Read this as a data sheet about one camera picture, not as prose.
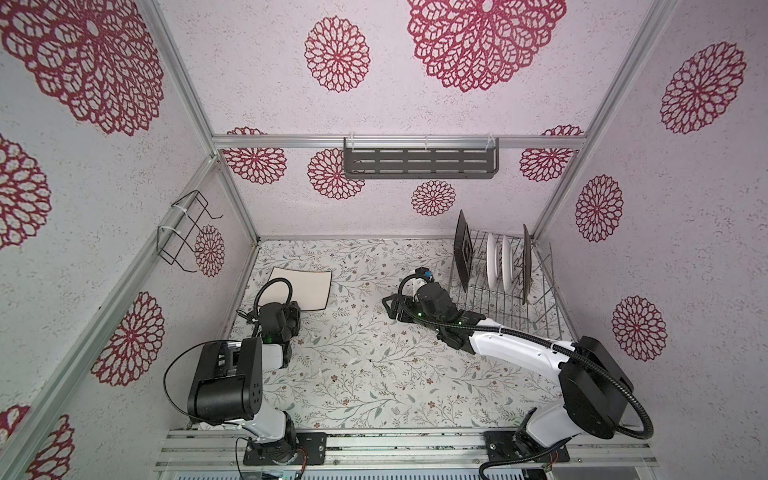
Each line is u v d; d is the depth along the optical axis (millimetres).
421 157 965
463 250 922
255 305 706
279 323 733
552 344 475
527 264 975
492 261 944
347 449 750
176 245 774
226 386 450
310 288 1001
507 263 945
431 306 638
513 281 992
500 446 738
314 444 744
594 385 433
